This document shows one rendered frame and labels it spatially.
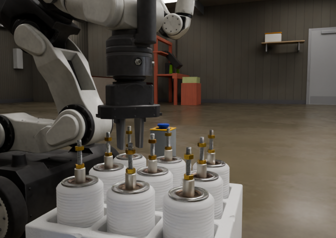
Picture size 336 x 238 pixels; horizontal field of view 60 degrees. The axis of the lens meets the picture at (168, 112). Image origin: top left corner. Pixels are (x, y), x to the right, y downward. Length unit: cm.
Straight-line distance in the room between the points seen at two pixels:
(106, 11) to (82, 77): 59
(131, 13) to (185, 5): 63
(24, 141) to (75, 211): 59
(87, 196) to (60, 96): 50
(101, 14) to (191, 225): 40
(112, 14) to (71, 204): 37
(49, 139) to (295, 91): 876
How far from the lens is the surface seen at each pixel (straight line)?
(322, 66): 946
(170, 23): 112
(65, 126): 98
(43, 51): 105
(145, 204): 57
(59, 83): 105
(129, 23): 54
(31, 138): 115
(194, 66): 982
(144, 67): 54
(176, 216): 53
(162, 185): 67
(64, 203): 64
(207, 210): 54
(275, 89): 942
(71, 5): 72
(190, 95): 805
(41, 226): 66
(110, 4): 54
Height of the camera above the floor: 45
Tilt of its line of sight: 5 degrees down
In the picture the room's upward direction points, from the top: straight up
